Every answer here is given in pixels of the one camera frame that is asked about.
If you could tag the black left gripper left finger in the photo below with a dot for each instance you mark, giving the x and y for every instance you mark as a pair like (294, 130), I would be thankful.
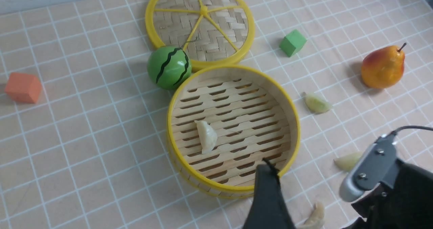
(268, 209)

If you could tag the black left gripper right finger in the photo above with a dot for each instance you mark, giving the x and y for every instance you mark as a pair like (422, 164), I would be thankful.
(407, 206)

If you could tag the white dumpling bottom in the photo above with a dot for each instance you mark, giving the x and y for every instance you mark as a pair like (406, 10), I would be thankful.
(316, 219)

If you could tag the white dumpling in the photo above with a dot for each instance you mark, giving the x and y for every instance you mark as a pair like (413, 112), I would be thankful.
(207, 136)
(316, 219)

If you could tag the greenish dumpling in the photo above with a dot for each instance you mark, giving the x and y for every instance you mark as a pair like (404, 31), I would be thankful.
(347, 162)
(316, 104)

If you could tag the bamboo steamer tray yellow rim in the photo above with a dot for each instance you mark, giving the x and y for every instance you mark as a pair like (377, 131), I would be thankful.
(254, 118)

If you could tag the woven bamboo steamer lid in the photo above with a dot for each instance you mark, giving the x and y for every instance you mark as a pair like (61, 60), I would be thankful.
(210, 32)

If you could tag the orange yellow toy pear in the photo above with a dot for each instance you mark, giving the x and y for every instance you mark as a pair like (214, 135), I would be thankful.
(383, 68)

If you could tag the green foam cube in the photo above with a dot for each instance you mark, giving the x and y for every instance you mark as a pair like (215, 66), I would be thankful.
(292, 43)

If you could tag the green toy watermelon ball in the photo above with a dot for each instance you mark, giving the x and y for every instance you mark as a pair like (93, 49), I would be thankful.
(168, 67)

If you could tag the peach grid tablecloth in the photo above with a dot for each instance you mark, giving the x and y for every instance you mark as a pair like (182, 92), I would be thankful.
(91, 154)

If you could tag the orange foam cube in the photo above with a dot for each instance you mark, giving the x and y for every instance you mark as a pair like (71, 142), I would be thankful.
(23, 87)

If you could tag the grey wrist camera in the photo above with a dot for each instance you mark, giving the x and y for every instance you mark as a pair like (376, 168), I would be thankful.
(378, 164)

